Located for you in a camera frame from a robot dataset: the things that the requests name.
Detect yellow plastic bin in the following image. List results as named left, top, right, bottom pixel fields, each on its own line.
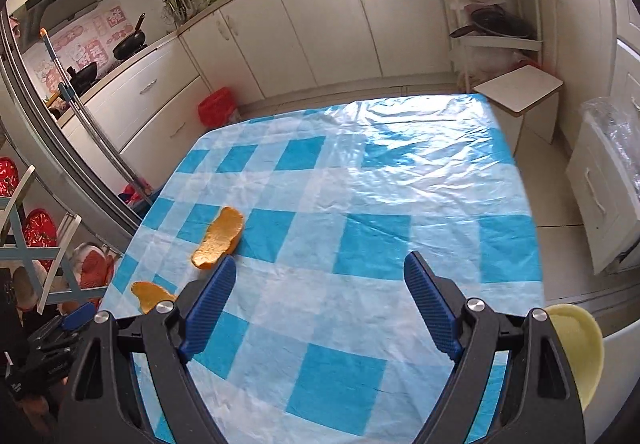
left=544, top=303, right=605, bottom=412

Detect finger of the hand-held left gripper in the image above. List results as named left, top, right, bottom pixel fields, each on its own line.
left=25, top=301, right=97, bottom=355
left=20, top=345, right=81, bottom=387

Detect white stool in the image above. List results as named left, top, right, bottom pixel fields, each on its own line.
left=472, top=64, right=564, bottom=146

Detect white drawer cabinet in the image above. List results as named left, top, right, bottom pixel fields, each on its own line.
left=612, top=36, right=640, bottom=125

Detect red and white slipper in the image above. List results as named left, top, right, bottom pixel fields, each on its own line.
left=74, top=245, right=109, bottom=291

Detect wooden shoe rack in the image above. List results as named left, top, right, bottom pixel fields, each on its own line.
left=0, top=164, right=83, bottom=315

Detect white lower kitchen cabinets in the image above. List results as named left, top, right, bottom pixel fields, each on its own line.
left=55, top=0, right=621, bottom=205

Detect small orange peel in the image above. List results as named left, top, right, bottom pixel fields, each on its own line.
left=131, top=280, right=178, bottom=315

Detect open white drawer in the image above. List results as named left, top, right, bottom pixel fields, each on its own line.
left=565, top=96, right=640, bottom=276

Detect red trash bin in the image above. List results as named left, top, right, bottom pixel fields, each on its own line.
left=197, top=87, right=239, bottom=127

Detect pink wall stickers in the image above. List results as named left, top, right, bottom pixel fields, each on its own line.
left=32, top=6, right=128, bottom=87

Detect blue checked plastic tablecloth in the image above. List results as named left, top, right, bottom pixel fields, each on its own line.
left=97, top=93, right=546, bottom=444

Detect mop handle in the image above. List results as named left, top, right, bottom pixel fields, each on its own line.
left=39, top=26, right=156, bottom=207

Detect grey sliding door frame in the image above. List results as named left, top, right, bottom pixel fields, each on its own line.
left=0, top=6, right=143, bottom=237

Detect white shelf rack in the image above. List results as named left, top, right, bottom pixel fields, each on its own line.
left=439, top=0, right=545, bottom=92

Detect black wok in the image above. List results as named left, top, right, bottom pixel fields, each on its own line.
left=111, top=13, right=149, bottom=61

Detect long orange peel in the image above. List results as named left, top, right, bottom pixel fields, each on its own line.
left=190, top=206, right=246, bottom=271

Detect black frying pan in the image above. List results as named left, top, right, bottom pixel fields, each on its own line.
left=448, top=5, right=537, bottom=40

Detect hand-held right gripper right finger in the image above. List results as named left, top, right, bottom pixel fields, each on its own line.
left=403, top=251, right=586, bottom=444

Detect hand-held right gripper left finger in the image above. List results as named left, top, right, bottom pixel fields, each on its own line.
left=59, top=255, right=237, bottom=444

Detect clear plastic bags in drawer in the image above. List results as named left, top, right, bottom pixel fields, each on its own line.
left=582, top=96, right=640, bottom=175

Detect white refrigerator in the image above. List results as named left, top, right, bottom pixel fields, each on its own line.
left=600, top=319, right=640, bottom=425

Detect black cooking pot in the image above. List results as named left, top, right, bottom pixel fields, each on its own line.
left=66, top=61, right=99, bottom=95

